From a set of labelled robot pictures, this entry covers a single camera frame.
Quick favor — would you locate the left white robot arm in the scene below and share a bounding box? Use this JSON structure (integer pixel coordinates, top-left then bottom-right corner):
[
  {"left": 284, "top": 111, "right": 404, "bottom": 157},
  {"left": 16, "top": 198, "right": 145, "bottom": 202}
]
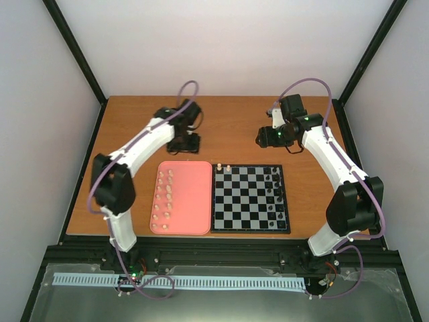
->
[{"left": 86, "top": 99, "right": 202, "bottom": 270}]

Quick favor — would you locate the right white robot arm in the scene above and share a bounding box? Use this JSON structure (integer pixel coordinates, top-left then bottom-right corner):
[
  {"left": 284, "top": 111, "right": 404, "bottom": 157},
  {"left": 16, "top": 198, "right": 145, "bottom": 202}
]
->
[{"left": 255, "top": 95, "right": 385, "bottom": 270}]

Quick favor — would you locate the black white chess board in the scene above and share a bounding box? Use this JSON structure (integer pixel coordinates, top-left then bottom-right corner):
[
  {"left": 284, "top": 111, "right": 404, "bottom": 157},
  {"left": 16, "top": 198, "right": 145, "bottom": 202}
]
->
[{"left": 210, "top": 164, "right": 291, "bottom": 234}]

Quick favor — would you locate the pink plastic tray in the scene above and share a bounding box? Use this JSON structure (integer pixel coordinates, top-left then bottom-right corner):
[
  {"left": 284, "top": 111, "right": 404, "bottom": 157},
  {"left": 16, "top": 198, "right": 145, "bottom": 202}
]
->
[{"left": 149, "top": 161, "right": 212, "bottom": 236}]

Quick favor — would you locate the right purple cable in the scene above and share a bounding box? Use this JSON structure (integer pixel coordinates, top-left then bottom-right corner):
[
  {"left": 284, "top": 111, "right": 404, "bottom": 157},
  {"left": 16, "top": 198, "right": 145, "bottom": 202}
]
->
[{"left": 273, "top": 77, "right": 386, "bottom": 299}]

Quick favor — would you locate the purple cable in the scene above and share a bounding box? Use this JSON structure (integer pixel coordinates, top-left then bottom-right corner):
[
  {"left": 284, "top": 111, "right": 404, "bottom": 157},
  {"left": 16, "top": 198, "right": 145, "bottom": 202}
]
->
[
  {"left": 273, "top": 77, "right": 386, "bottom": 299},
  {"left": 86, "top": 80, "right": 199, "bottom": 299}
]

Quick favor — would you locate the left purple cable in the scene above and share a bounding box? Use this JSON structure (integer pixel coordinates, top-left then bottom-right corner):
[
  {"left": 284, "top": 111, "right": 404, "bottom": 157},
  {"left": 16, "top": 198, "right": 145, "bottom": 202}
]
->
[{"left": 86, "top": 80, "right": 199, "bottom": 299}]

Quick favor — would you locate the black aluminium frame rail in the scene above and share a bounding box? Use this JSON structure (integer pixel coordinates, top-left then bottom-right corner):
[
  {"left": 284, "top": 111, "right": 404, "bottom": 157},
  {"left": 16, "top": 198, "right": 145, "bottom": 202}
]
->
[{"left": 42, "top": 235, "right": 404, "bottom": 276}]

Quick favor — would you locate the light blue slotted cable duct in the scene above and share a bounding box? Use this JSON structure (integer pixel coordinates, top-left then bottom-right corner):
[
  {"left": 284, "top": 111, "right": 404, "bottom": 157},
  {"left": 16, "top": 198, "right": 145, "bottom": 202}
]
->
[{"left": 52, "top": 272, "right": 306, "bottom": 292}]

